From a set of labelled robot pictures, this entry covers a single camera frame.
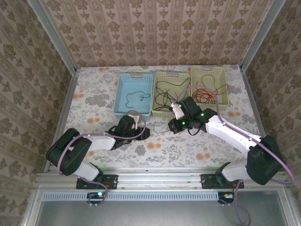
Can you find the narrow cream plastic basket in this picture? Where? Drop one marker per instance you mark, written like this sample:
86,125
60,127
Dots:
197,77

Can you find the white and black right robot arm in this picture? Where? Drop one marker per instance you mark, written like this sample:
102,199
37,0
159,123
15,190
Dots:
230,131

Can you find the wide cream plastic basket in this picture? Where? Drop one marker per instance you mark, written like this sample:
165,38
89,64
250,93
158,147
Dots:
183,101

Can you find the floral tablecloth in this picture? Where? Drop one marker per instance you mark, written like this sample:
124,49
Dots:
164,153

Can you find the blue plastic basket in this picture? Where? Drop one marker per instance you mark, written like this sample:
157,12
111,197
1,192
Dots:
131,84

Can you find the aluminium mounting rail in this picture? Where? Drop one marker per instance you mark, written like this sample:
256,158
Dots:
160,181

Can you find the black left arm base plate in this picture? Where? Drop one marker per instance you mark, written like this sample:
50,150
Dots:
113,182

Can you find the aluminium table side rail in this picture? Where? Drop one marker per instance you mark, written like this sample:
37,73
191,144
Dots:
63,117
251,94

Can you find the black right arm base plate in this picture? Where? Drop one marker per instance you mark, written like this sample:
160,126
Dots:
208,181

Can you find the aluminium corner post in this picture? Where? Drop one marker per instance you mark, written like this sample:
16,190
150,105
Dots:
261,30
54,37

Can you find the aluminium lower frame bar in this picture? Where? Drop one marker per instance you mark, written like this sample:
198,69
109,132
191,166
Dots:
33,209
291,216

